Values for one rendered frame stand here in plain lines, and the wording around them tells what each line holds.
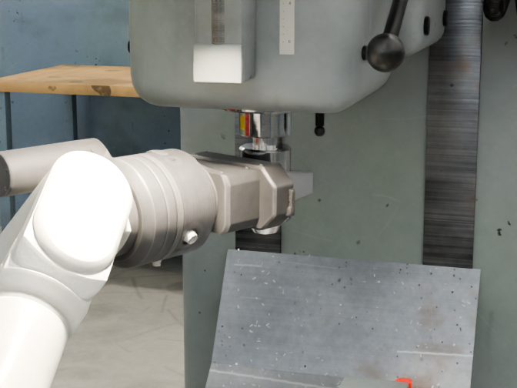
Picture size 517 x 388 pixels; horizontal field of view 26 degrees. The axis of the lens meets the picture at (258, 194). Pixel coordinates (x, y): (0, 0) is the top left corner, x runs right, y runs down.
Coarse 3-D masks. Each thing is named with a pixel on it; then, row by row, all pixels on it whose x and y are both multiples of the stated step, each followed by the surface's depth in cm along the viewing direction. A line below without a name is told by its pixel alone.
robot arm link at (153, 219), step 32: (0, 160) 83; (32, 160) 84; (128, 160) 87; (0, 192) 84; (32, 192) 83; (160, 192) 86; (128, 224) 84; (160, 224) 86; (0, 256) 85; (128, 256) 87; (160, 256) 89
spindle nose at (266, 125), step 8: (248, 120) 98; (256, 120) 98; (264, 120) 98; (272, 120) 98; (280, 120) 98; (288, 120) 99; (248, 128) 98; (256, 128) 98; (264, 128) 98; (272, 128) 98; (280, 128) 98; (288, 128) 99; (248, 136) 98; (256, 136) 98; (264, 136) 98; (272, 136) 98; (280, 136) 98
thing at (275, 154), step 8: (248, 144) 101; (280, 144) 101; (240, 152) 100; (248, 152) 99; (256, 152) 98; (264, 152) 98; (272, 152) 98; (280, 152) 99; (288, 152) 99; (264, 160) 98; (272, 160) 98; (280, 160) 99
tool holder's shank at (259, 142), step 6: (252, 138) 100; (258, 138) 99; (264, 138) 99; (270, 138) 99; (276, 138) 100; (252, 144) 100; (258, 144) 99; (264, 144) 99; (270, 144) 99; (276, 144) 100
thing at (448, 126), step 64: (448, 0) 129; (512, 0) 127; (448, 64) 131; (512, 64) 129; (192, 128) 142; (384, 128) 135; (448, 128) 132; (512, 128) 130; (320, 192) 139; (384, 192) 136; (448, 192) 134; (512, 192) 132; (192, 256) 146; (384, 256) 138; (448, 256) 135; (512, 256) 133; (192, 320) 148; (512, 320) 135; (192, 384) 150; (512, 384) 137
